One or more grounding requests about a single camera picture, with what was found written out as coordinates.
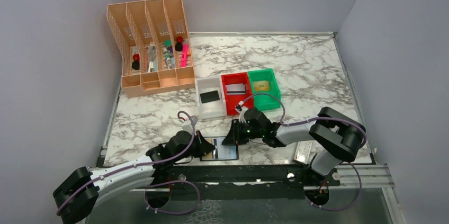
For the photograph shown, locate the red plastic bin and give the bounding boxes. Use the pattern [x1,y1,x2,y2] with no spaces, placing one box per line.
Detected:
[221,72,253,115]

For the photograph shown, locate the gold card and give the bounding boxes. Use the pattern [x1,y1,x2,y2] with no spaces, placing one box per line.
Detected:
[202,138,215,161]
[253,80,271,92]

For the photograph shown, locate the silver patterned credit card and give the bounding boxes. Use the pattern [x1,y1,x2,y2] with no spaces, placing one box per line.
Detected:
[225,83,246,95]

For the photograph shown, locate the black leather card holder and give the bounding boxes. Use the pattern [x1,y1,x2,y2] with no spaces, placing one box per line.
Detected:
[200,137,239,162]

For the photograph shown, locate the white plastic bin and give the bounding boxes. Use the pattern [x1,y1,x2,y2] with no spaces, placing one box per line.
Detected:
[195,75,227,119]

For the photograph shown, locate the green plastic bin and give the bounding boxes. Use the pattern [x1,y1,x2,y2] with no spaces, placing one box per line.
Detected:
[248,68,281,111]

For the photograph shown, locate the silver card tin box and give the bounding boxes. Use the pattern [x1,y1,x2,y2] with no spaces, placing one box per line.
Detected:
[293,140,312,165]

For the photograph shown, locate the peach plastic desk organizer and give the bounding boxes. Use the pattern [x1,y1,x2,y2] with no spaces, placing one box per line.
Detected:
[106,0,195,97]

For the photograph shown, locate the black credit card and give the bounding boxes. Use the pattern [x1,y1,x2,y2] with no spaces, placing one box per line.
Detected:
[199,91,220,103]

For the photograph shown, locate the red black stamp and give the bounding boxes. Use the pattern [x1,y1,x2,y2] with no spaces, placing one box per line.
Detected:
[131,53,140,70]
[175,36,184,52]

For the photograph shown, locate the white stapler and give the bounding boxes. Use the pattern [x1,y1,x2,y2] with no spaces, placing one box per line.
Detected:
[146,42,157,73]

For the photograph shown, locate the pink highlighter pen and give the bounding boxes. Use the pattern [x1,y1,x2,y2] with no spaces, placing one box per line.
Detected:
[181,43,190,68]

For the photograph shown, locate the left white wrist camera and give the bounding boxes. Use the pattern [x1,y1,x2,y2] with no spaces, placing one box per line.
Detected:
[181,116,198,134]

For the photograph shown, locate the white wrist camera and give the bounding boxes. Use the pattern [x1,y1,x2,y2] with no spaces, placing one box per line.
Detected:
[181,116,198,134]
[235,104,248,123]

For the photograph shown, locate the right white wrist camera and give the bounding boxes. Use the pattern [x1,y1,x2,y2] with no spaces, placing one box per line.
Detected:
[235,104,248,123]

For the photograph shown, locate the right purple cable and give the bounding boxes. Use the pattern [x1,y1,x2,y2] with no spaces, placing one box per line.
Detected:
[236,92,368,212]

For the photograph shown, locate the purple cable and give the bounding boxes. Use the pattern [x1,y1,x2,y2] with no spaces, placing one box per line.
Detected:
[236,92,368,212]
[56,111,202,216]

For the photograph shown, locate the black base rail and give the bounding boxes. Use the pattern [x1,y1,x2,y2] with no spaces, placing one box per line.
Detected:
[151,164,340,201]

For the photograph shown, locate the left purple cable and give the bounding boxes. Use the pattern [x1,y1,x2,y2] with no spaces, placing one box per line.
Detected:
[56,111,202,216]

